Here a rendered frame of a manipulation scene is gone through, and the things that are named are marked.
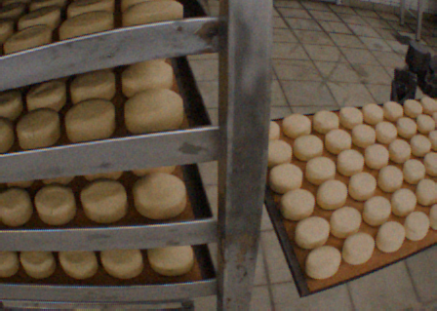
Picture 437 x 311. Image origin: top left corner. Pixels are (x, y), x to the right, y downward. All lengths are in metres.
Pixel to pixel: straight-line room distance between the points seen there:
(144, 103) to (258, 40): 0.14
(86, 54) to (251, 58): 0.11
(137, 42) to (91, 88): 0.14
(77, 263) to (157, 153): 0.20
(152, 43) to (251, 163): 0.11
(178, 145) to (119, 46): 0.10
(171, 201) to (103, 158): 0.10
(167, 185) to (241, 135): 0.14
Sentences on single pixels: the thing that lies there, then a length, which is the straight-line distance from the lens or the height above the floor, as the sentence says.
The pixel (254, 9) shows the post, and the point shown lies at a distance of 0.31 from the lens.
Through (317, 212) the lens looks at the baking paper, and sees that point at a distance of 0.72.
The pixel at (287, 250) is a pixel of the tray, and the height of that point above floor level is 0.88.
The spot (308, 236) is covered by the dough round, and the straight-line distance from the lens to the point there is 0.66.
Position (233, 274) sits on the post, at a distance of 0.45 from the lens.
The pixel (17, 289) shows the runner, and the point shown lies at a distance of 0.53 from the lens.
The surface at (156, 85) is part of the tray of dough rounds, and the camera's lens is 0.46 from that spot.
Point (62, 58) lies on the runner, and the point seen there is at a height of 1.23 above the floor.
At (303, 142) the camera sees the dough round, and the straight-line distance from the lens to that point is 0.82.
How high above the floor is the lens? 1.36
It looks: 35 degrees down
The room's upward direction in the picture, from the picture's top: straight up
